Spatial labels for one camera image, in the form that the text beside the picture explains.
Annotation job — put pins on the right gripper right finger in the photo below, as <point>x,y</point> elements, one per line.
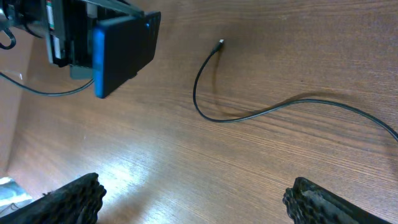
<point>307,202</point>

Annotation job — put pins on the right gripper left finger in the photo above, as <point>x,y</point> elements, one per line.
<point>77,202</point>

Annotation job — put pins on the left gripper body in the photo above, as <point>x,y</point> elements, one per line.
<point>67,27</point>

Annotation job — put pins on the blue screen Galaxy smartphone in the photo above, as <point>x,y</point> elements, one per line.
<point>121,47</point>

